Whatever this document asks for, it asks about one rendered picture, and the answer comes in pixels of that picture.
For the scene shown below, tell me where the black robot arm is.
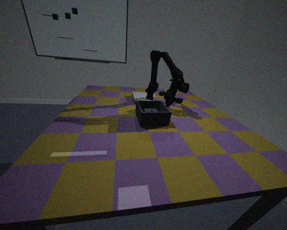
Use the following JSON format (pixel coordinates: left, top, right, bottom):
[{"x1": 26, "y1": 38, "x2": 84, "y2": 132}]
[{"x1": 145, "y1": 51, "x2": 189, "y2": 100}]

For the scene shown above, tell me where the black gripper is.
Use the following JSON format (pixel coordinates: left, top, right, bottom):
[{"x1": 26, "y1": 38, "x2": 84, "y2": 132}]
[{"x1": 159, "y1": 88, "x2": 183, "y2": 107}]

